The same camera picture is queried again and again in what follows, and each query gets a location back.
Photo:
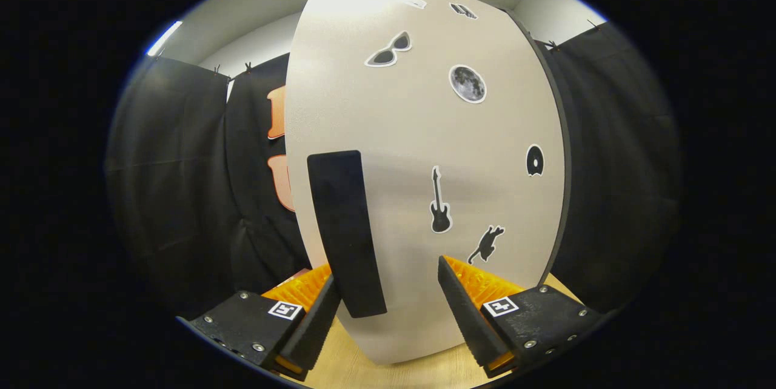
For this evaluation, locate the black backdrop cloth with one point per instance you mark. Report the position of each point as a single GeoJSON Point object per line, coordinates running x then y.
{"type": "Point", "coordinates": [182, 165]}

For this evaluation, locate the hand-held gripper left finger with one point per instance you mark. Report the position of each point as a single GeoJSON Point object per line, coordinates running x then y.
{"type": "Point", "coordinates": [315, 328]}

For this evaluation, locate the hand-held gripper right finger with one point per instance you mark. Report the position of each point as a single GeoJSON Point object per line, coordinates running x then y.
{"type": "Point", "coordinates": [470, 319]}

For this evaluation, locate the beige shoe cabinet door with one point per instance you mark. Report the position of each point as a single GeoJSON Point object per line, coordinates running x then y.
{"type": "Point", "coordinates": [394, 134]}

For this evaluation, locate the narrow ceiling light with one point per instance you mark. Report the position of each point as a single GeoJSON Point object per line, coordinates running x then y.
{"type": "Point", "coordinates": [163, 39]}

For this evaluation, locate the dark grey shoe cabinet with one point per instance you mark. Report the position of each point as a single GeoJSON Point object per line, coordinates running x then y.
{"type": "Point", "coordinates": [568, 152]}

